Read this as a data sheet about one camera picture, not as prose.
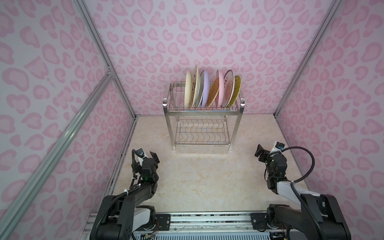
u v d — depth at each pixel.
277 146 0.74
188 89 0.68
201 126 1.07
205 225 0.73
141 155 0.72
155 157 0.82
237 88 0.72
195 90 0.68
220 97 0.70
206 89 0.69
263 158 0.79
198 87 0.71
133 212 0.46
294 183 0.58
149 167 0.66
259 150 0.80
